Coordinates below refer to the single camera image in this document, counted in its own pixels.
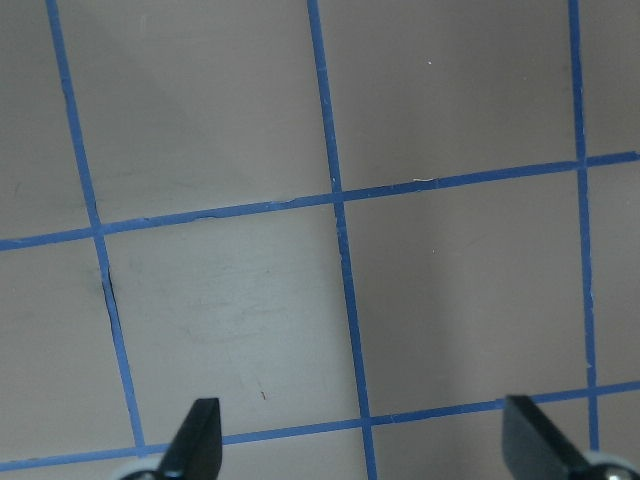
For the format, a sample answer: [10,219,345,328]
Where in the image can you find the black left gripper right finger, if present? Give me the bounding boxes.
[502,395,615,479]

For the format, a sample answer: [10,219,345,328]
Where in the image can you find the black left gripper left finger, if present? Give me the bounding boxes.
[157,398,221,480]

